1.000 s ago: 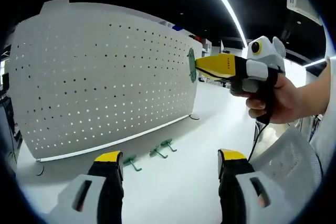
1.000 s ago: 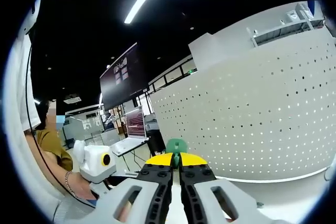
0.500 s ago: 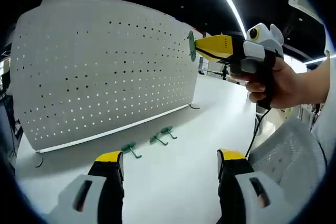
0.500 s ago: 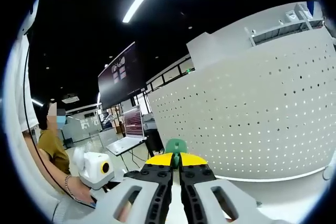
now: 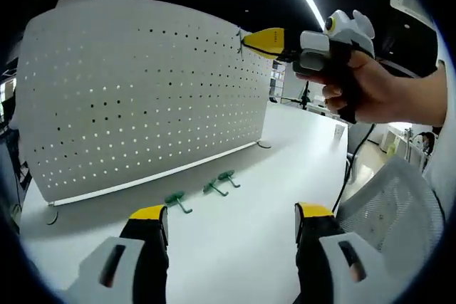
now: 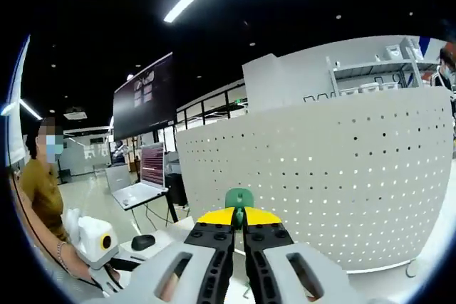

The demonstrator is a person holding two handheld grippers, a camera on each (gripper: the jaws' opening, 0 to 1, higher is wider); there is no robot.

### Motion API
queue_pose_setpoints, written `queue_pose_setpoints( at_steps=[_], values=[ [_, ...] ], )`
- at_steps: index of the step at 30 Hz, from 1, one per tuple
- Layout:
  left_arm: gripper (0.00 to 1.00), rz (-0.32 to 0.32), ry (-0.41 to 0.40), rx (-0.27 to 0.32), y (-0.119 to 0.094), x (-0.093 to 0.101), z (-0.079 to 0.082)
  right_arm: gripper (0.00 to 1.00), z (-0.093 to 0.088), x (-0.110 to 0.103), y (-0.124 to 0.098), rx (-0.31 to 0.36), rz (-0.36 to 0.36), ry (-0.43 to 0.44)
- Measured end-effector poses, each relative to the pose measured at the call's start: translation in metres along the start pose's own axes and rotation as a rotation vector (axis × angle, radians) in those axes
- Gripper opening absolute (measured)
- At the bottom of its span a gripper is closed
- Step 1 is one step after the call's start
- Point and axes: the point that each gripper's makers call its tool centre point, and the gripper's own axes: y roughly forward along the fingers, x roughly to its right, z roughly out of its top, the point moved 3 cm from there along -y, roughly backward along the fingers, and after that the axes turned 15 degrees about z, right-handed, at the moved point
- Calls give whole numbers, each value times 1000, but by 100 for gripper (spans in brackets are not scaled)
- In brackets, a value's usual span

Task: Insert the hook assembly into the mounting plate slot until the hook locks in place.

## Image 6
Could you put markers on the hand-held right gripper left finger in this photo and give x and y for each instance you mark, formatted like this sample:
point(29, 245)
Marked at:
point(213, 240)

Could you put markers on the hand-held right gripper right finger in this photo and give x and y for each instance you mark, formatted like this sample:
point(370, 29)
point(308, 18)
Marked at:
point(263, 236)

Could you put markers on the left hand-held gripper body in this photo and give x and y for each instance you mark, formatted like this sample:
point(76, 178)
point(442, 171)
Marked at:
point(92, 236)

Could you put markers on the green hook assembly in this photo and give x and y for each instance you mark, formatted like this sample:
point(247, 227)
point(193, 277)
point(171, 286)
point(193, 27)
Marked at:
point(239, 197)

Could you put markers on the white perforated mounting plate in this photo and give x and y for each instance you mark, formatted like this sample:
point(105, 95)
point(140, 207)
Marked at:
point(338, 176)

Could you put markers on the black computer mouse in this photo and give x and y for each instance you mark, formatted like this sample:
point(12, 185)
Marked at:
point(142, 242)

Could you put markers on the small white side table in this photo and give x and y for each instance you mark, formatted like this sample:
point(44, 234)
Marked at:
point(172, 208)

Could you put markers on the black box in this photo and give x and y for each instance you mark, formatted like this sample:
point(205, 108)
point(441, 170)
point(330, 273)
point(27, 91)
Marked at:
point(176, 190)

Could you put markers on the open silver laptop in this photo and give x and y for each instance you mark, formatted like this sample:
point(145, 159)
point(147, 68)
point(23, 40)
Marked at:
point(151, 161)

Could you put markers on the ceiling air conditioner unit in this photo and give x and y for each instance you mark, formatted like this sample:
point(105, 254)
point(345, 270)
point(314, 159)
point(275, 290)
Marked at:
point(75, 114)

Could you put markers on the white partition panel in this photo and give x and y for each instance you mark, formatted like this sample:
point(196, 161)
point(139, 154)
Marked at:
point(285, 83)

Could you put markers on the white shelf rack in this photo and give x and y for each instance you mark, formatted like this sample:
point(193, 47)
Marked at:
point(374, 67)

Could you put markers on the large dark wall screen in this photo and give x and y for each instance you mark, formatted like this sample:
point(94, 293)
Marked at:
point(146, 104)

